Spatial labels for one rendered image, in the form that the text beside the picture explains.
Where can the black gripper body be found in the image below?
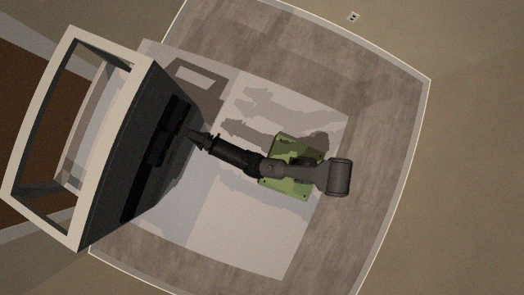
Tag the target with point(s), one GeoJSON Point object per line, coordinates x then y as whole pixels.
{"type": "Point", "coordinates": [217, 147]}

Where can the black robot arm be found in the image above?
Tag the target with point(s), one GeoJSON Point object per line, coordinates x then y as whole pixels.
{"type": "Point", "coordinates": [327, 175]}

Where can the grey rack frame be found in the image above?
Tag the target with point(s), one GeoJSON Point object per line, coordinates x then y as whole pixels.
{"type": "Point", "coordinates": [122, 156]}

